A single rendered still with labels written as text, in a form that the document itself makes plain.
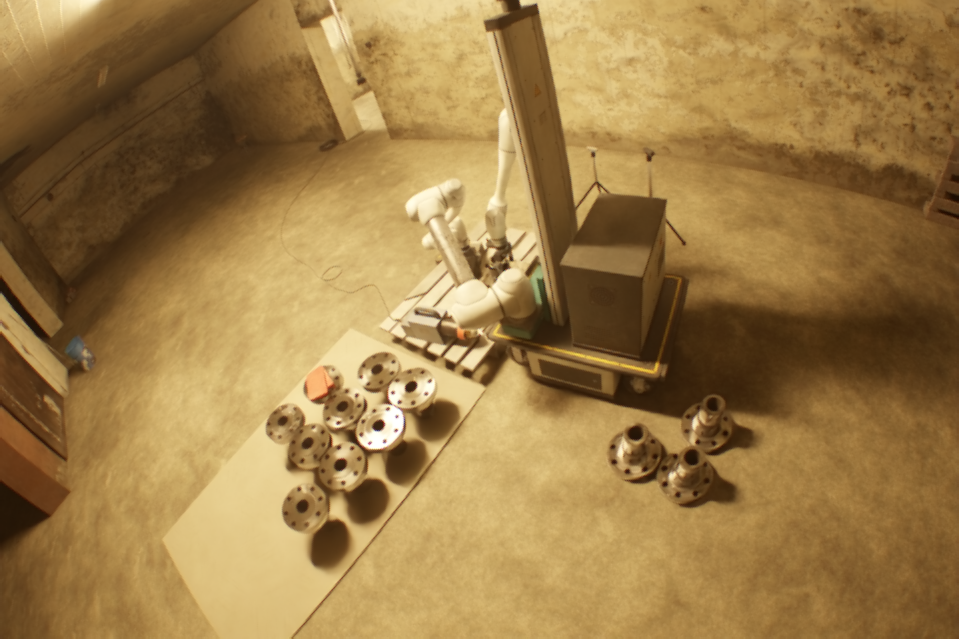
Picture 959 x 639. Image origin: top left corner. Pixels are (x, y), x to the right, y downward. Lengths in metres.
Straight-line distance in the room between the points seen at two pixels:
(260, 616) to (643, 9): 4.92
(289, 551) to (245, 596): 0.40
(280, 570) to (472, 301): 1.75
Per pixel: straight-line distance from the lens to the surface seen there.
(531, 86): 1.62
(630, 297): 1.70
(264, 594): 2.52
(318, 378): 2.52
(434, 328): 2.40
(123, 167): 11.87
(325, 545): 2.35
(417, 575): 2.10
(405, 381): 2.27
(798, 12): 3.79
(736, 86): 3.93
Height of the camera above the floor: 1.92
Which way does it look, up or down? 39 degrees down
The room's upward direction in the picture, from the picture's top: 19 degrees counter-clockwise
